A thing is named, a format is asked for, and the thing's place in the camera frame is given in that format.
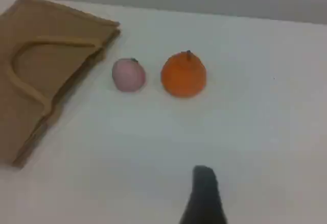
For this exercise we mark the brown jute tote bag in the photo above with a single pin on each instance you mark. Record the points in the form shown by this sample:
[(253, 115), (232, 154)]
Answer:
[(38, 81)]

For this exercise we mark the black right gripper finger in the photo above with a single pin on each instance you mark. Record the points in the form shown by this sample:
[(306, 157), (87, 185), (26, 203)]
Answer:
[(204, 198)]

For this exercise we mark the orange with stem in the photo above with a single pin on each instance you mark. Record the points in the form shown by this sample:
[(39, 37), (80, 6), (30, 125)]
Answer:
[(182, 77)]

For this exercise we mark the pink peach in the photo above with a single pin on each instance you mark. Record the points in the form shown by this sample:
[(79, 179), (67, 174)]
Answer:
[(129, 75)]

